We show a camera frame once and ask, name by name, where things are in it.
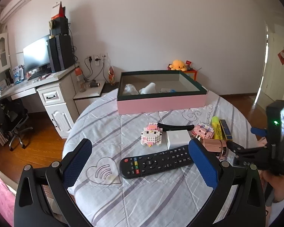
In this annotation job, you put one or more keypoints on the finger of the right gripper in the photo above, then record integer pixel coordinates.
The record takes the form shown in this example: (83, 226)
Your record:
(258, 153)
(258, 132)

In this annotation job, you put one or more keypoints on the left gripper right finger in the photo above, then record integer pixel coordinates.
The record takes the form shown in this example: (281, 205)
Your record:
(220, 176)

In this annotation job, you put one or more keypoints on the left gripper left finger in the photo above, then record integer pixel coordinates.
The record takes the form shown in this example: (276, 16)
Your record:
(62, 175)

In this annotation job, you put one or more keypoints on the rose gold metal cup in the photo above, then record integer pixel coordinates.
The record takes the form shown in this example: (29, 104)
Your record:
(217, 147)

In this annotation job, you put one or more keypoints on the yellow highlighter pen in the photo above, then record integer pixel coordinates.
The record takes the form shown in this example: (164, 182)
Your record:
(218, 132)

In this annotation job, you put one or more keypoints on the pink donut brick figure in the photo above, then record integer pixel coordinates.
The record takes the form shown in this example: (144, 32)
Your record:
(203, 131)

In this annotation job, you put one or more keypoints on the white charger block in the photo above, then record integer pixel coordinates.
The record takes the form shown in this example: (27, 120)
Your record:
(177, 139)

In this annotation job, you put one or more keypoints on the black hair clip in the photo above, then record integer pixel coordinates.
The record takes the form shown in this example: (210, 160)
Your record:
(166, 127)

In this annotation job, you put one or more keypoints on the black tv remote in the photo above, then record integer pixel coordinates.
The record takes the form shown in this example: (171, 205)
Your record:
(144, 165)

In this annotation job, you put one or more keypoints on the pink owl brick figure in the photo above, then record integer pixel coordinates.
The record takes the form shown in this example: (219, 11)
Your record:
(151, 135)

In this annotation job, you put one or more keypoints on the pink storage box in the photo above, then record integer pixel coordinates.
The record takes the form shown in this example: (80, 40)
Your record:
(158, 90)

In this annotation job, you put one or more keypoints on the person's hand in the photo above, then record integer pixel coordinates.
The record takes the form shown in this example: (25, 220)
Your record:
(277, 182)

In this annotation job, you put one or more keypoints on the clear heart acrylic coaster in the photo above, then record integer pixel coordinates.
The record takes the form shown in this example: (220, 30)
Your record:
(105, 172)

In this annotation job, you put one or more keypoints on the pink bedding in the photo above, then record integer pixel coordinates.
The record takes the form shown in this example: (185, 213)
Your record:
(7, 203)

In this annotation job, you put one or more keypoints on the striped white table cloth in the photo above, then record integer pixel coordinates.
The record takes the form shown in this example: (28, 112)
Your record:
(125, 183)

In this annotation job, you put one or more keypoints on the white bedside cabinet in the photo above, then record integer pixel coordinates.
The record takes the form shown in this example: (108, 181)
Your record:
(84, 99)

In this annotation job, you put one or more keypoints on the black office chair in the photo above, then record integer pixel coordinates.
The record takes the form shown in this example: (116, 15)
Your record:
(13, 118)

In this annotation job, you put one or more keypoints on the white desk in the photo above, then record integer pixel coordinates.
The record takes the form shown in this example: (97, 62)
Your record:
(56, 92)

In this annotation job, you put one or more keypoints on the red cartoon box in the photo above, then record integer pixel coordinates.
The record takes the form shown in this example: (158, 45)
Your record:
(191, 73)

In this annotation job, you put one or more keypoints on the orange cap bottle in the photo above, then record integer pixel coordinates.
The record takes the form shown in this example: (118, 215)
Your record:
(80, 80)

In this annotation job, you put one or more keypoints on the black keyboard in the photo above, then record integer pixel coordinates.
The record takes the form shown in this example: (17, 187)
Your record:
(38, 74)

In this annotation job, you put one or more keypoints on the orange octopus plush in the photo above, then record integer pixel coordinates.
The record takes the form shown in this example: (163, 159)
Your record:
(178, 65)

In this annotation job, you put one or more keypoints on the orange snack bag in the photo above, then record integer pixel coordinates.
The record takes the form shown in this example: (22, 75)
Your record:
(111, 75)

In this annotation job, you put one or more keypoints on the black pc tower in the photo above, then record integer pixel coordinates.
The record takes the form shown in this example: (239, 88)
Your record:
(60, 52)

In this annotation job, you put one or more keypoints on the computer monitor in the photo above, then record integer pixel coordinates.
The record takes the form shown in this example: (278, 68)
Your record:
(36, 54)

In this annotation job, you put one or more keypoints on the black box on tower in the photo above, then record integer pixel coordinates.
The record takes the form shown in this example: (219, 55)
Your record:
(59, 26)

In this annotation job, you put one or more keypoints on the red white paper bag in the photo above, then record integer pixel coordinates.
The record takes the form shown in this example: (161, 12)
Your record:
(57, 11)

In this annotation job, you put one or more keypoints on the wall power outlets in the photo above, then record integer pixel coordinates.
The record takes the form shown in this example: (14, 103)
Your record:
(98, 59)

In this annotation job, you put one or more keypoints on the white wall air conditioner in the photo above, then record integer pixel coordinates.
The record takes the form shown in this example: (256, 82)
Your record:
(12, 7)

